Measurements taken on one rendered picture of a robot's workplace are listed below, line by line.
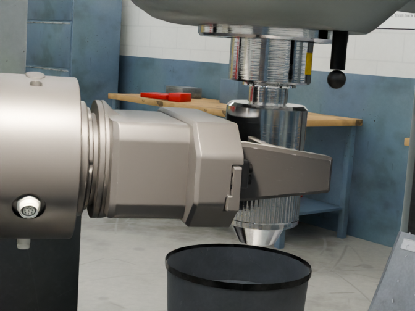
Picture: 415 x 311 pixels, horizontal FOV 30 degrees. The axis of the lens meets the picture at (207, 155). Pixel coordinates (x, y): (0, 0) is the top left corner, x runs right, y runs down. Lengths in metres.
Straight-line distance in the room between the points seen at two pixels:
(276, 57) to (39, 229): 0.16
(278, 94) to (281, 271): 2.28
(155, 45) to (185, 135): 7.26
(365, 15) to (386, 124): 5.23
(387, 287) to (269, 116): 0.44
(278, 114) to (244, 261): 2.33
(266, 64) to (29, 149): 0.14
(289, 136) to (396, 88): 5.16
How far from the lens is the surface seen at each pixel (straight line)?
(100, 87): 7.84
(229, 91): 6.30
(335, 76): 0.41
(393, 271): 0.84
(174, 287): 2.43
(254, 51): 0.43
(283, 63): 0.43
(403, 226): 0.85
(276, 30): 0.41
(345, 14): 0.40
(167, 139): 0.39
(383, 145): 5.65
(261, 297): 2.33
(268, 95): 0.44
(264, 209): 0.43
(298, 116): 0.44
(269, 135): 0.43
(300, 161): 0.43
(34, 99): 0.40
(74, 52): 7.67
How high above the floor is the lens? 1.30
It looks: 8 degrees down
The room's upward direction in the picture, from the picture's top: 4 degrees clockwise
